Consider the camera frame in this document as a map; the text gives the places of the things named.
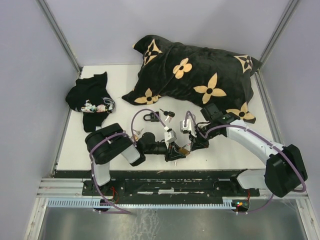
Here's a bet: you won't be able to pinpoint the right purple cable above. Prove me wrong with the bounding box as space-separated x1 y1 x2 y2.
184 110 308 215

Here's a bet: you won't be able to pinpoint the black printed garment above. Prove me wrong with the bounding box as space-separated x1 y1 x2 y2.
65 72 116 133

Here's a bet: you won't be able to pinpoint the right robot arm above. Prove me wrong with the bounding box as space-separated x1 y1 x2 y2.
180 103 308 198

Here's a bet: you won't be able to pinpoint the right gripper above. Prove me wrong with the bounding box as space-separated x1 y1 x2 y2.
188 122 218 151

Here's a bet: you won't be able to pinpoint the slotted cable duct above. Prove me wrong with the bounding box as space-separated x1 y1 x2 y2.
47 195 249 210

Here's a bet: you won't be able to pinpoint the silver keys of small padlock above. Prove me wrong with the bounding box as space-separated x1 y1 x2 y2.
133 128 144 135

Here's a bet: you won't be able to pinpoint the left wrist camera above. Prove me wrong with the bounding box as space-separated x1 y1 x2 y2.
164 128 177 144

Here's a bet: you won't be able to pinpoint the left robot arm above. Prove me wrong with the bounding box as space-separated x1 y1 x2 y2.
85 123 189 195

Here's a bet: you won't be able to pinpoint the black-headed keys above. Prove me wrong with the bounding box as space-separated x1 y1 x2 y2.
160 108 176 123

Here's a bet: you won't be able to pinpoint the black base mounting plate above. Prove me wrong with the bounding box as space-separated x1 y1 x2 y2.
81 169 261 203

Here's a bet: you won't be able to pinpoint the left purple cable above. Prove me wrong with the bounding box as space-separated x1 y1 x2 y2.
88 108 168 215

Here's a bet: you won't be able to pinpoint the black padlock shackle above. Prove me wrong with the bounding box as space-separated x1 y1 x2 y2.
143 111 160 123

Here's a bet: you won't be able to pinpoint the purple cable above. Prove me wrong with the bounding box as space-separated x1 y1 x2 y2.
184 110 308 215
88 108 168 215

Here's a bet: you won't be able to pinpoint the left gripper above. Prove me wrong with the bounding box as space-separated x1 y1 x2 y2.
144 140 186 162

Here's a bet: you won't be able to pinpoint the black floral pillow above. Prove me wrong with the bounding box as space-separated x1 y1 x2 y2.
122 35 262 124

